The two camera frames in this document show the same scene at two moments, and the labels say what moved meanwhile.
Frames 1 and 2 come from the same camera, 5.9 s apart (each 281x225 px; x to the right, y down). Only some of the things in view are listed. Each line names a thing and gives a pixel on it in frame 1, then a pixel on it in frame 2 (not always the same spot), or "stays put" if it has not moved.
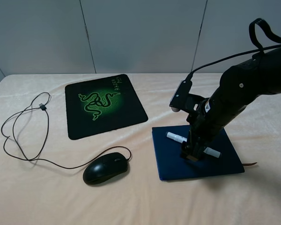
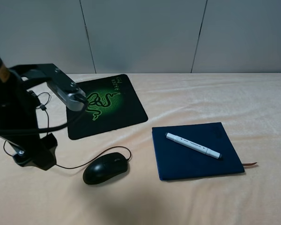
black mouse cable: x=40 y=162 to x=48 y=133
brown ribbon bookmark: x=248 y=164 stays put
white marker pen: x=180 y=138 stays put
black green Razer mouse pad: x=100 y=105 stays put
